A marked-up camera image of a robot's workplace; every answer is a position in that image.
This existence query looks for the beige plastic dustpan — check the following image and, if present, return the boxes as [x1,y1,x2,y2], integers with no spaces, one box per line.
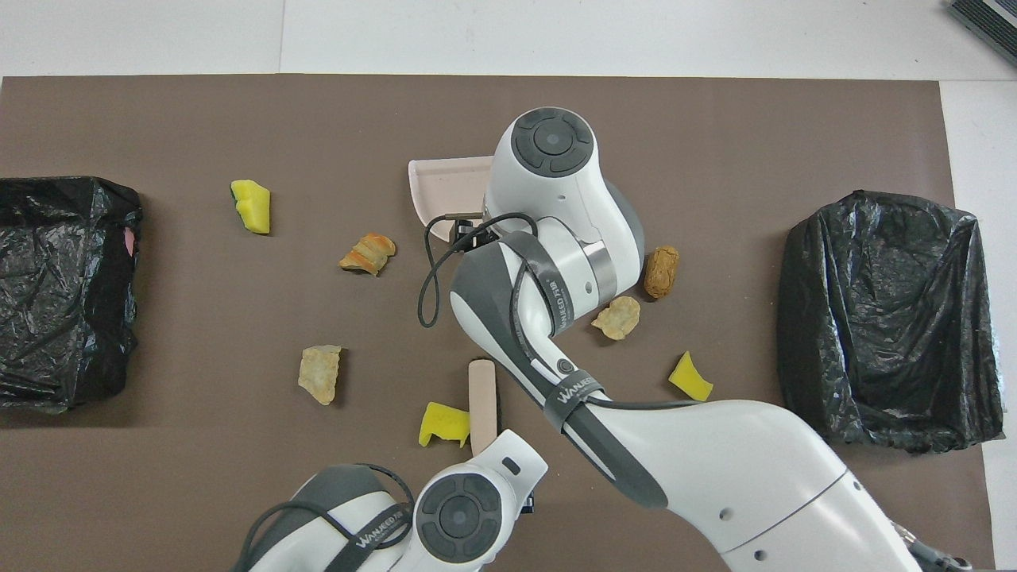
[408,156,495,226]

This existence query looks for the small yellow sponge wedge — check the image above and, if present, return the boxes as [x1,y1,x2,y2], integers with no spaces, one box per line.
[668,351,713,402]

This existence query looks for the black arm gripper cable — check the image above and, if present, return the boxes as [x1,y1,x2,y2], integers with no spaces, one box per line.
[417,211,708,414]
[234,463,416,572]

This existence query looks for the orange striped toy croissant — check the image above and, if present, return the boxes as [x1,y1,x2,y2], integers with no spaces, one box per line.
[339,232,396,277]

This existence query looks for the brown toy bread roll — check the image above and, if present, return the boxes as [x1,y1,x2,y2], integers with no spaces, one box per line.
[642,245,681,300]

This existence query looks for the black-bagged bin with pink spot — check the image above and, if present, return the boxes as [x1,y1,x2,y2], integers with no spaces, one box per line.
[0,176,145,414]

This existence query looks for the black left arm gripper cable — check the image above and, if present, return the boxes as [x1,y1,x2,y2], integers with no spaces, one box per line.
[234,463,416,572]

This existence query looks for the yellow sponge with green side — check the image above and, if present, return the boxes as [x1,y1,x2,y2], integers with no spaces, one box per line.
[230,180,272,235]

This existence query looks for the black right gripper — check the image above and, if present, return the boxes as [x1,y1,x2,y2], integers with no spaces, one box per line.
[451,219,503,252]

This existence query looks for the pale golden toy pastry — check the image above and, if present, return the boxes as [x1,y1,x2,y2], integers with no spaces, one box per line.
[591,296,641,341]

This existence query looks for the pale beige toy bread chunk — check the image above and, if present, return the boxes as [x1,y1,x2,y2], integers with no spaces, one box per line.
[298,344,343,406]

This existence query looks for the beige hand brush black bristles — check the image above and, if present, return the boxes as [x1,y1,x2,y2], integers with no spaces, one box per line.
[467,358,503,458]

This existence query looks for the black right arm gripper cable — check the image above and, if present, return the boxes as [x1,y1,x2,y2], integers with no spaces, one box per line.
[417,211,708,414]

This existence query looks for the brown table mat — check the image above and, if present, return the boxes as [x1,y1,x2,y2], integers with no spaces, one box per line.
[0,75,998,572]

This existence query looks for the notched yellow sponge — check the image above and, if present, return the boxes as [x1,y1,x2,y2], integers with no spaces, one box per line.
[419,402,471,448]

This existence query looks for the loosely crumpled black-bagged bin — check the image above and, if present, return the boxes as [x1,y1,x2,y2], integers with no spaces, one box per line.
[776,189,1005,454]

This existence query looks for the grey ribbed device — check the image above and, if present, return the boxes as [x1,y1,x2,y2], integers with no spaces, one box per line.
[947,0,1017,66]

